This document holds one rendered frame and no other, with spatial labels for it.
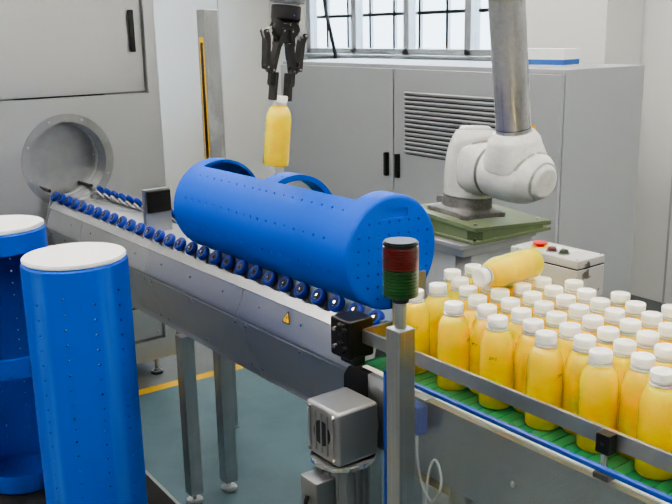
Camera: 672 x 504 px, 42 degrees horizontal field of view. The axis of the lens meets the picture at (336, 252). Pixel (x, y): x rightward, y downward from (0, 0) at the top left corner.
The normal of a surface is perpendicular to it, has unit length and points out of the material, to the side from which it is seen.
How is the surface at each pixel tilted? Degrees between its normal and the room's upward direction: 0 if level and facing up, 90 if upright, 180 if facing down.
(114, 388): 90
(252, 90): 90
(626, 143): 90
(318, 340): 71
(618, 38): 90
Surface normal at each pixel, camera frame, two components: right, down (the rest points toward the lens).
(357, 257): 0.61, 0.18
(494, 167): -0.85, 0.24
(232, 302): -0.76, -0.17
